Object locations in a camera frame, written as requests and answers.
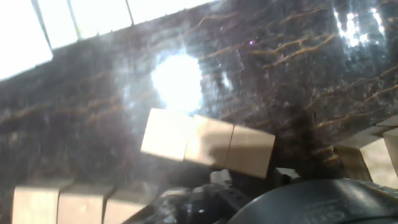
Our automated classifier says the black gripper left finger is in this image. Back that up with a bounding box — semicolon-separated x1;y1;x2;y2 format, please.
177;169;253;224

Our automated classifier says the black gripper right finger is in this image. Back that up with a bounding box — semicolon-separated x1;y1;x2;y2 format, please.
274;167;302;187

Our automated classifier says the light wooden cube block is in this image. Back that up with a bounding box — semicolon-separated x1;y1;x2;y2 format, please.
224;124;276;179
102;186;158;224
333;125;398;190
183;114;234;167
140;108;195;162
375;114;398;178
11;182;62;224
57;184;114;224

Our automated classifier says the dark marble pattern mat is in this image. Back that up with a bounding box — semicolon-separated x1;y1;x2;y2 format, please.
0;0;398;224

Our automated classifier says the shiny wrapped fingertip cable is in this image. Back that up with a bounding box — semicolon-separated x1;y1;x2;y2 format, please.
123;186;187;224

